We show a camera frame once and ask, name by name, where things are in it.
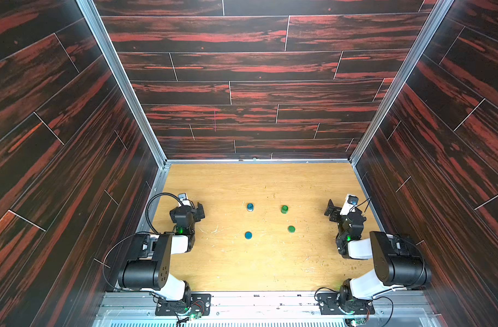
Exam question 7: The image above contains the front aluminium rail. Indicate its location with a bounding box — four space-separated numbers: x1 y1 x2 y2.
93 290 444 326

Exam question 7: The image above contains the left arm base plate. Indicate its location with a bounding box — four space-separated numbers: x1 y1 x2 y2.
155 292 212 319

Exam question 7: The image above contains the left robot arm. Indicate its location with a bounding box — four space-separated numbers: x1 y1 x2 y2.
118 200 205 307

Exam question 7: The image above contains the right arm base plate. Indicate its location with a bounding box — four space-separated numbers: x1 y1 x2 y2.
314 292 375 316

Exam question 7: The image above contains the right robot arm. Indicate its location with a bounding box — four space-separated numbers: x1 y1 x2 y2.
315 194 432 315

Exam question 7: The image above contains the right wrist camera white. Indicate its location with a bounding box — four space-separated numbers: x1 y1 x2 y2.
340 194 359 216

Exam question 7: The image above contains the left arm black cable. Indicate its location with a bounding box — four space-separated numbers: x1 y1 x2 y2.
145 191 184 234

